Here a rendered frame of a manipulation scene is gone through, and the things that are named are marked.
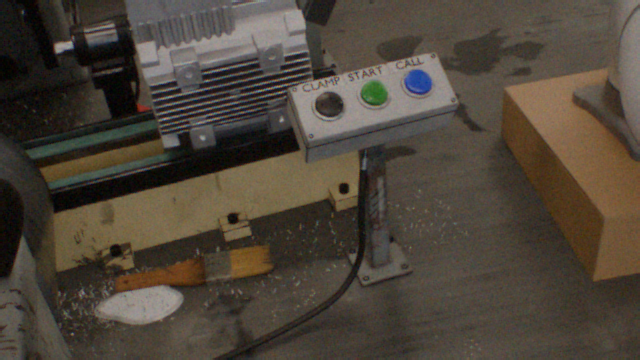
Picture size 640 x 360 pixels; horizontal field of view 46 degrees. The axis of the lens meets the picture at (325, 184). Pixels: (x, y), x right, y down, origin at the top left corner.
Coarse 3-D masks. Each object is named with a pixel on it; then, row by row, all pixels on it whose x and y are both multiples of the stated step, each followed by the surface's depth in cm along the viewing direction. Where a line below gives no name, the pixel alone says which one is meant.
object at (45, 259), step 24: (0, 144) 71; (0, 168) 68; (24, 168) 72; (24, 192) 69; (48, 192) 76; (24, 216) 66; (48, 216) 73; (48, 240) 69; (48, 264) 67; (48, 288) 64
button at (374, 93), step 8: (376, 80) 80; (368, 88) 80; (376, 88) 80; (384, 88) 80; (360, 96) 80; (368, 96) 79; (376, 96) 79; (384, 96) 79; (368, 104) 79; (376, 104) 79
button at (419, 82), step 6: (414, 72) 81; (420, 72) 81; (426, 72) 81; (408, 78) 81; (414, 78) 81; (420, 78) 81; (426, 78) 81; (408, 84) 80; (414, 84) 80; (420, 84) 80; (426, 84) 80; (432, 84) 81; (408, 90) 80; (414, 90) 80; (420, 90) 80; (426, 90) 80
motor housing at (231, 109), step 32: (256, 0) 93; (288, 0) 93; (160, 64) 90; (224, 64) 90; (256, 64) 92; (288, 64) 93; (160, 96) 90; (192, 96) 91; (224, 96) 92; (256, 96) 93; (160, 128) 93; (224, 128) 95; (256, 128) 101
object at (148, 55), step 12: (288, 12) 91; (300, 12) 91; (288, 24) 91; (300, 24) 91; (288, 36) 92; (144, 48) 88; (156, 48) 88; (144, 60) 88; (156, 60) 88; (168, 144) 96; (180, 144) 96
